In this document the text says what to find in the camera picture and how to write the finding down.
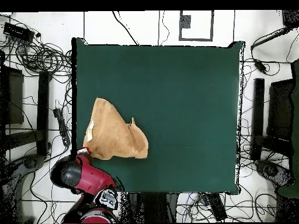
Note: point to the tan terry towel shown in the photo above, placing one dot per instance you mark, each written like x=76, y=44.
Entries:
x=112, y=135

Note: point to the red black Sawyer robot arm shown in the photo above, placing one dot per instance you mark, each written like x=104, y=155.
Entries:
x=93, y=179

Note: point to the black flat device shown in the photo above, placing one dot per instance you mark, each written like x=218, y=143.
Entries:
x=217, y=207

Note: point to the black power strip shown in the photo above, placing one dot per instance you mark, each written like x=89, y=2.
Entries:
x=62, y=126

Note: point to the dark grey stand base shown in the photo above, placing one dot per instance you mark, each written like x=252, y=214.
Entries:
x=31, y=162
x=271, y=171

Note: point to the dark green tablecloth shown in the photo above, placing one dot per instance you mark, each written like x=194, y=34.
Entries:
x=186, y=93

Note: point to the small dark grey square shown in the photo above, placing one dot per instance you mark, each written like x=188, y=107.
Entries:
x=185, y=21

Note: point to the black power adapter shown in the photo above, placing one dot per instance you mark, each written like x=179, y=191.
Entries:
x=260, y=65

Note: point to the black rod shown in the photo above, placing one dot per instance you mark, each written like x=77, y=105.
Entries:
x=268, y=38

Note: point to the black speckled box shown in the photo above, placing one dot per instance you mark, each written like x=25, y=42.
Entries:
x=290, y=18

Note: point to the black frame bar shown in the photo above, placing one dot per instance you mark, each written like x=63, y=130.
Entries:
x=43, y=112
x=258, y=116

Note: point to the black frame panel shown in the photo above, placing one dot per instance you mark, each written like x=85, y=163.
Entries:
x=14, y=98
x=280, y=109

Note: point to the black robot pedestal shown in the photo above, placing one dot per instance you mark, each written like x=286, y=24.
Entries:
x=161, y=207

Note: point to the black network switch box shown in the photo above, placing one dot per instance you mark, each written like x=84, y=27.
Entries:
x=17, y=31

